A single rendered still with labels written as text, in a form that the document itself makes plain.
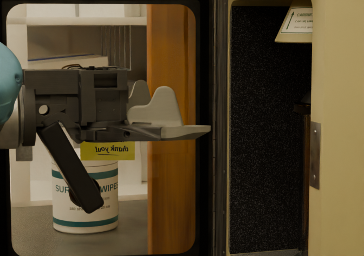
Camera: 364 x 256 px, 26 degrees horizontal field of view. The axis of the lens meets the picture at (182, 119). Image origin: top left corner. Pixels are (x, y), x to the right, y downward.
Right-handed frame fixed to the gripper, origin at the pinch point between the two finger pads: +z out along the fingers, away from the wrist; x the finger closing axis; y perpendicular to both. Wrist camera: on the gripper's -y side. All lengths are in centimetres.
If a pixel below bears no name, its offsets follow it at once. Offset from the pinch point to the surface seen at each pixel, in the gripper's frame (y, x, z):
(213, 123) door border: -1.6, 15.7, 7.9
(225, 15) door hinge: 13.6, 14.4, 9.1
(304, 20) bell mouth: 12.7, -4.7, 12.1
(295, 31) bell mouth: 11.4, -4.1, 11.3
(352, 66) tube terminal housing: 7.8, -15.7, 12.6
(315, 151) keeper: -1.2, -14.4, 9.2
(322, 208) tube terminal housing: -7.0, -15.7, 9.4
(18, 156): -5.5, 18.0, -19.1
